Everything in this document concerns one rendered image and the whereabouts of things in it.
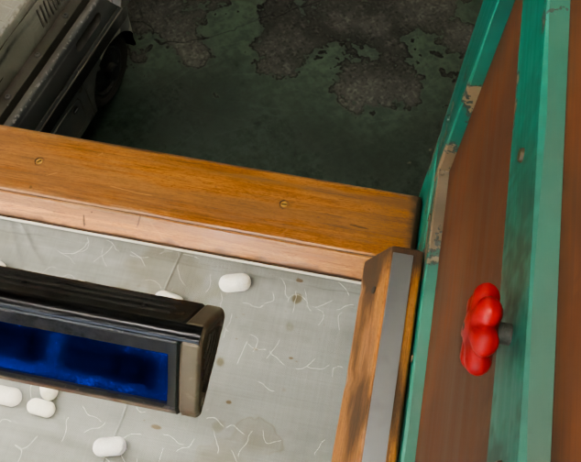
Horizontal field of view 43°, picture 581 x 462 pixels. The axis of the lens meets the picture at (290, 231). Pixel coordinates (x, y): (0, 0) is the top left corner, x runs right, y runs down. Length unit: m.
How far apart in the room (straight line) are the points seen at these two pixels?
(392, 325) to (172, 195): 0.33
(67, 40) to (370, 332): 1.09
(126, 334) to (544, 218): 0.27
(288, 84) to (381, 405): 1.34
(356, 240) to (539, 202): 0.55
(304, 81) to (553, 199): 1.64
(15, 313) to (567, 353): 0.35
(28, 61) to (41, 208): 0.70
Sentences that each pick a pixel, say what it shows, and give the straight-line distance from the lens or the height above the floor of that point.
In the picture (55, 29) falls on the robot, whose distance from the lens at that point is 1.67.
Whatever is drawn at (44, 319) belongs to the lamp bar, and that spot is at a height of 1.11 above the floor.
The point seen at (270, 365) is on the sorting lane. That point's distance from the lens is 0.86.
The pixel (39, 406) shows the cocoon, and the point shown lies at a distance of 0.88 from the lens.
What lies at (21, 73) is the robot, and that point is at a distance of 1.62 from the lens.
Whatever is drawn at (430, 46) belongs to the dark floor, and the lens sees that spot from 2.08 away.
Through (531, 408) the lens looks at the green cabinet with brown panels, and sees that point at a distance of 0.32.
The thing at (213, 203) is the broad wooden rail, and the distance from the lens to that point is 0.92.
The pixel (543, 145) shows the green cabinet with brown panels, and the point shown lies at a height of 1.27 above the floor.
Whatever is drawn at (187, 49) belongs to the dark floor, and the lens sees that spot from 2.05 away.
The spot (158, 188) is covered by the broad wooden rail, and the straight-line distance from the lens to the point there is 0.94.
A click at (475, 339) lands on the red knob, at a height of 1.26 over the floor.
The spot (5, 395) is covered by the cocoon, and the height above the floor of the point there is 0.76.
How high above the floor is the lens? 1.57
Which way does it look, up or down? 64 degrees down
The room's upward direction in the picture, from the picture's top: straight up
